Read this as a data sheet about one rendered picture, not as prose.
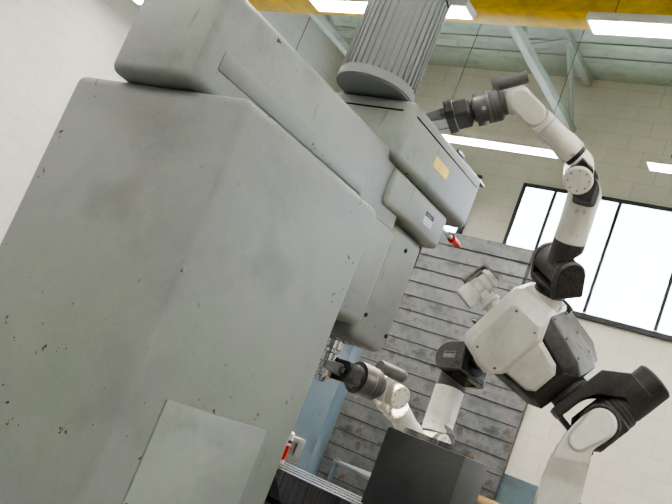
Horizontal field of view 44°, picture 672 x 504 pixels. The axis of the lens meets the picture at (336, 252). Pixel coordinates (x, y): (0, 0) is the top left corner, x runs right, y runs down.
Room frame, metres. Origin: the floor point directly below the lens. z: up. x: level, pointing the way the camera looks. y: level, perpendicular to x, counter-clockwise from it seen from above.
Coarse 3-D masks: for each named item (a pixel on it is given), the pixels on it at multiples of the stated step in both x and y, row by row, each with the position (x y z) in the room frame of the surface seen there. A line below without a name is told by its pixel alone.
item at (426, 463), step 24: (408, 432) 1.98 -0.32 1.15; (384, 456) 1.99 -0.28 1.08; (408, 456) 1.95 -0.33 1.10; (432, 456) 1.91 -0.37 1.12; (456, 456) 1.87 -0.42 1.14; (384, 480) 1.97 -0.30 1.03; (408, 480) 1.93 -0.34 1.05; (432, 480) 1.90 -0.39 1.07; (456, 480) 1.86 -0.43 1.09; (480, 480) 1.93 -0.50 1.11
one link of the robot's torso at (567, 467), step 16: (592, 416) 2.24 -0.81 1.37; (608, 416) 2.23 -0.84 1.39; (576, 432) 2.24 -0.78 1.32; (592, 432) 2.23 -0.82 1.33; (608, 432) 2.22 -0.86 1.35; (560, 448) 2.26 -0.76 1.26; (576, 448) 2.24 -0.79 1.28; (592, 448) 2.24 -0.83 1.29; (560, 464) 2.26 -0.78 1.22; (576, 464) 2.25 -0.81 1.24; (544, 480) 2.29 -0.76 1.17; (560, 480) 2.28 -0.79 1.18; (576, 480) 2.26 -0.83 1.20; (544, 496) 2.29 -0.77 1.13; (560, 496) 2.28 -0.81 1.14; (576, 496) 2.27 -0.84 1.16
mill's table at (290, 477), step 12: (288, 468) 2.15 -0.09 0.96; (288, 480) 2.02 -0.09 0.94; (300, 480) 2.00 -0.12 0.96; (312, 480) 2.08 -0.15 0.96; (324, 480) 2.22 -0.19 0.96; (288, 492) 2.01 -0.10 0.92; (300, 492) 2.00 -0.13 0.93; (312, 492) 1.98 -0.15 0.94; (324, 492) 1.96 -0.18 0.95; (336, 492) 2.02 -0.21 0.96; (348, 492) 2.14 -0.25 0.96
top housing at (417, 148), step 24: (360, 96) 1.99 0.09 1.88; (384, 120) 1.93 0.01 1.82; (408, 120) 1.90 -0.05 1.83; (408, 144) 1.92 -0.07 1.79; (432, 144) 2.00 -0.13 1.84; (408, 168) 1.95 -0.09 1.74; (432, 168) 2.04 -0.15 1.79; (456, 168) 2.13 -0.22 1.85; (432, 192) 2.08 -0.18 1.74; (456, 192) 2.17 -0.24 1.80; (456, 216) 2.21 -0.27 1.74
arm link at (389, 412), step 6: (378, 402) 2.35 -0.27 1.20; (378, 408) 2.37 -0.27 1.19; (384, 408) 2.35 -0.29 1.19; (390, 408) 2.36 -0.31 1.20; (402, 408) 2.34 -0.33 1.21; (408, 408) 2.33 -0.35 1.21; (384, 414) 2.36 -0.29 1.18; (390, 414) 2.35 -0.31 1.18; (396, 414) 2.34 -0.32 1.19; (402, 414) 2.33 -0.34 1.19; (408, 414) 2.33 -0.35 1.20; (390, 420) 2.35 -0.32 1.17; (396, 420) 2.33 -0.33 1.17; (402, 420) 2.33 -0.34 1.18
